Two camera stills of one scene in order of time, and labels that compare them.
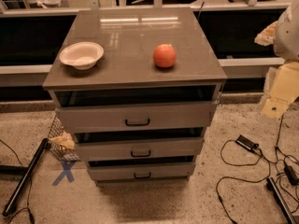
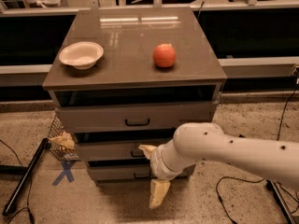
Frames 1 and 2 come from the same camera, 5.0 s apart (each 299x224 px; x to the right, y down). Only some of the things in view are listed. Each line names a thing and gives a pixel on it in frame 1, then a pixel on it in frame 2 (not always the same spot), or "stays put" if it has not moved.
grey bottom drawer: x=141 y=171 stays put
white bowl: x=82 y=55 stays put
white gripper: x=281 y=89 to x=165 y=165
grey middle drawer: x=136 y=149 stays put
